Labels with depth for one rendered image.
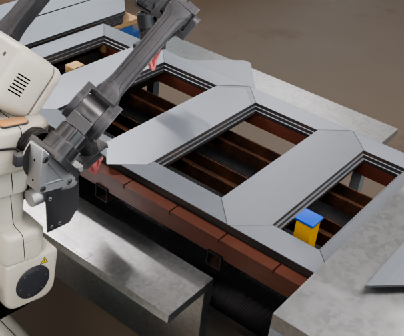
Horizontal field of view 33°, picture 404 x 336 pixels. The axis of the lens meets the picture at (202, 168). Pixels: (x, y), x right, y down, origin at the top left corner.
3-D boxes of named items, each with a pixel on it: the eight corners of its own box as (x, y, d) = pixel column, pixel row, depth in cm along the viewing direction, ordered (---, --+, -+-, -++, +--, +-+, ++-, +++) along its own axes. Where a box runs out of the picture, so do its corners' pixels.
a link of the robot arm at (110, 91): (182, -27, 166) (213, 1, 167) (168, -6, 179) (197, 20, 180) (62, 109, 153) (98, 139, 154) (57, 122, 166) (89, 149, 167)
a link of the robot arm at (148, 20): (132, 11, 231) (145, 12, 227) (145, 6, 235) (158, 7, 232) (135, 31, 234) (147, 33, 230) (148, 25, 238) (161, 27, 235)
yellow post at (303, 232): (294, 263, 207) (305, 213, 196) (308, 271, 205) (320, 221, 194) (285, 272, 204) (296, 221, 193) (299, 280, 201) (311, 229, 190)
